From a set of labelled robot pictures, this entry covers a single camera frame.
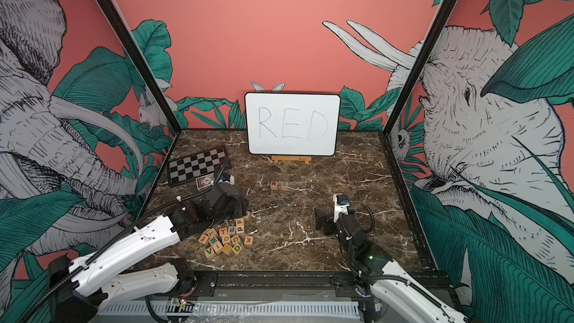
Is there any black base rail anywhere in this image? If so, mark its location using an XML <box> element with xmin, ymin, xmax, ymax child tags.
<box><xmin>178</xmin><ymin>270</ymin><xmax>449</xmax><ymax>299</ymax></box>

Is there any white slotted cable duct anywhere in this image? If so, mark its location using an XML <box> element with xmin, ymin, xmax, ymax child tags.
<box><xmin>96</xmin><ymin>300</ymin><xmax>362</xmax><ymax>319</ymax></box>

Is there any white dry-erase board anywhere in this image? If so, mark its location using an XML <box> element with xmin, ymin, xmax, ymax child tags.
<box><xmin>245</xmin><ymin>92</ymin><xmax>341</xmax><ymax>156</ymax></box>

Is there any playing card deck box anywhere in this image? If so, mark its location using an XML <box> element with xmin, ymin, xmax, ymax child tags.
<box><xmin>196</xmin><ymin>173</ymin><xmax>215</xmax><ymax>191</ymax></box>

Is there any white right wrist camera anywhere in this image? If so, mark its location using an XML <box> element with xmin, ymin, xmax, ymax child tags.
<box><xmin>333</xmin><ymin>194</ymin><xmax>350</xmax><ymax>223</ymax></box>

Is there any black enclosure frame post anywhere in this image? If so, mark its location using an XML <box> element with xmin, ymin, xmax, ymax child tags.
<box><xmin>383</xmin><ymin>0</ymin><xmax>457</xmax><ymax>137</ymax></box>
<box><xmin>96</xmin><ymin>0</ymin><xmax>182</xmax><ymax>135</ymax></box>

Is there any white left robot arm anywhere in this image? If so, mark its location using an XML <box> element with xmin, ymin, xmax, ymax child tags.
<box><xmin>48</xmin><ymin>182</ymin><xmax>248</xmax><ymax>322</ymax></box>

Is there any black enclosure frame post right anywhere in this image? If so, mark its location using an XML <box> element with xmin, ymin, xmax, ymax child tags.
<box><xmin>383</xmin><ymin>0</ymin><xmax>457</xmax><ymax>137</ymax></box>

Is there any wooden easel stand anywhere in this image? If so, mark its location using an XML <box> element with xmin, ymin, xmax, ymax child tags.
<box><xmin>271</xmin><ymin>156</ymin><xmax>312</xmax><ymax>164</ymax></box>

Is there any wooden block green V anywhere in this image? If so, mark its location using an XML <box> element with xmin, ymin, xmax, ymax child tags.
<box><xmin>204</xmin><ymin>248</ymin><xmax>217</xmax><ymax>260</ymax></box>

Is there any wooden block green D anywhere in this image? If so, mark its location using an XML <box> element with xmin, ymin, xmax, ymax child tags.
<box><xmin>233</xmin><ymin>244</ymin><xmax>243</xmax><ymax>254</ymax></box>

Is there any black white chessboard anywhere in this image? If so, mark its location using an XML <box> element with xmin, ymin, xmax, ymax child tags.
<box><xmin>167</xmin><ymin>146</ymin><xmax>228</xmax><ymax>187</ymax></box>

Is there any wooden block brown I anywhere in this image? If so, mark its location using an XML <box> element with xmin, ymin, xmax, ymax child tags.
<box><xmin>211</xmin><ymin>242</ymin><xmax>223</xmax><ymax>254</ymax></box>

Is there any black enclosure frame post left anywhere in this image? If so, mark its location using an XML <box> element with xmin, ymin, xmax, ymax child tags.
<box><xmin>96</xmin><ymin>0</ymin><xmax>182</xmax><ymax>135</ymax></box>

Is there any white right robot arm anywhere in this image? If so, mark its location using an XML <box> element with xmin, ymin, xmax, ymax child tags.
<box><xmin>314</xmin><ymin>205</ymin><xmax>470</xmax><ymax>322</ymax></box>

